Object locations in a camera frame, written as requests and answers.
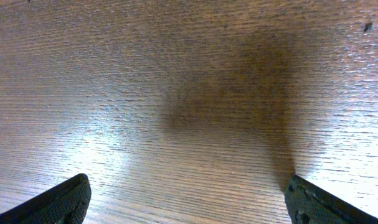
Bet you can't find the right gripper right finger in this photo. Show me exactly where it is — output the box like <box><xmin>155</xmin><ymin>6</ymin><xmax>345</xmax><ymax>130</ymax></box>
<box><xmin>285</xmin><ymin>175</ymin><xmax>378</xmax><ymax>224</ymax></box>

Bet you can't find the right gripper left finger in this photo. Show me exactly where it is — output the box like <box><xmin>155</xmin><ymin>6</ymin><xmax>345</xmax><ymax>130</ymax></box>
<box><xmin>0</xmin><ymin>174</ymin><xmax>92</xmax><ymax>224</ymax></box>

